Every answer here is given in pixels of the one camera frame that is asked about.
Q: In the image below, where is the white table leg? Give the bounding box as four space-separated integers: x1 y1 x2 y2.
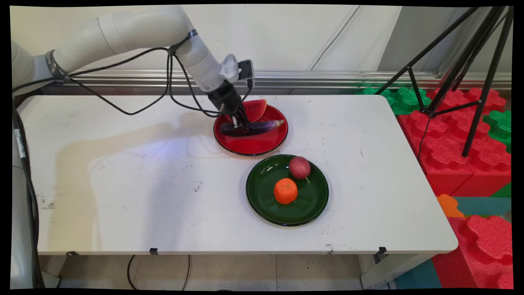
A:
360 253 435 290

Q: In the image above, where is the thin white wall cable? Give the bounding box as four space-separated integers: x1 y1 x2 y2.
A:
309 5 361 70

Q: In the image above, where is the dark green round plate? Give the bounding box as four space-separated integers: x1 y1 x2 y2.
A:
246 154 329 227

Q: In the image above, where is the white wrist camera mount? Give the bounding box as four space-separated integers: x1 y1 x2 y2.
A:
219 54 240 83

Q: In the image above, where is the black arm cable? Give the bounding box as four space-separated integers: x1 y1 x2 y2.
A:
12 29 254 118

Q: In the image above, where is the black cable bundle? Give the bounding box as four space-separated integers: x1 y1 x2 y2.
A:
12 102 46 289

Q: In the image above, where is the black floor cable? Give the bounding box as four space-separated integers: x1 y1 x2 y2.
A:
126 255 140 290

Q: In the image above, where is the black tripod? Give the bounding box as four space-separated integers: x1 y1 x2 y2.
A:
374 6 515 159

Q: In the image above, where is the green foam block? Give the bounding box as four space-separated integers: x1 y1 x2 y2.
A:
483 110 512 153
355 86 431 116

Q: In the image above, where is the watermelon slice toy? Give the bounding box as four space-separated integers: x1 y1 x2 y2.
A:
242 99 268 123

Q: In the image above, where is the large red foam block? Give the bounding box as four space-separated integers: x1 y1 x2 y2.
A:
397 87 512 197

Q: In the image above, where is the orange mandarin toy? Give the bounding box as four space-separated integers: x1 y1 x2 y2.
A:
273 178 299 204

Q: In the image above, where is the grey floor cable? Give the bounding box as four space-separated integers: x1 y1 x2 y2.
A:
181 255 192 290

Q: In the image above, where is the grey robot pedestal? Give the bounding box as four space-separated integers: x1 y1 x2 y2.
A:
10 164 41 289

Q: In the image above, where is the teal foam mat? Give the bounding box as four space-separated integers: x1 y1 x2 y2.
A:
452 196 512 217

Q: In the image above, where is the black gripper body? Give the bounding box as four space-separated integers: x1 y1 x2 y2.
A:
207 81 245 118

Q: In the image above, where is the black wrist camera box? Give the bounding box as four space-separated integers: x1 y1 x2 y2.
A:
238 59 255 89

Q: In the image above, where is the purple eggplant toy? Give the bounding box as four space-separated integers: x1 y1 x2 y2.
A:
220 119 285 137

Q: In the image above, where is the dark red round fruit toy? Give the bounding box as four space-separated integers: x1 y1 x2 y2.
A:
289 156 312 180

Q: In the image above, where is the orange foam piece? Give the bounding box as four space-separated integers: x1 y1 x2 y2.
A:
436 194 465 218

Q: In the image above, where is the red round plate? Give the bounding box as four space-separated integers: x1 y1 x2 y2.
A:
213 104 289 157

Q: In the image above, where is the aluminium wall rail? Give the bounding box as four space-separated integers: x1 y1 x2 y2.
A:
41 68 512 91

